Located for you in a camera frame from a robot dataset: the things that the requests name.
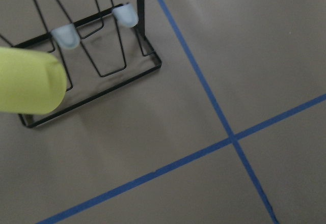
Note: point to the yellow cup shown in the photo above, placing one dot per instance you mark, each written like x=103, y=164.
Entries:
x=32, y=82

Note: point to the grey rack hook cap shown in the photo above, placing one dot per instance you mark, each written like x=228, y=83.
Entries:
x=66, y=36
x=126, y=15

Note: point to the black wire cup rack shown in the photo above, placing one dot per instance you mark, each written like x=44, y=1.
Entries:
x=97, y=66

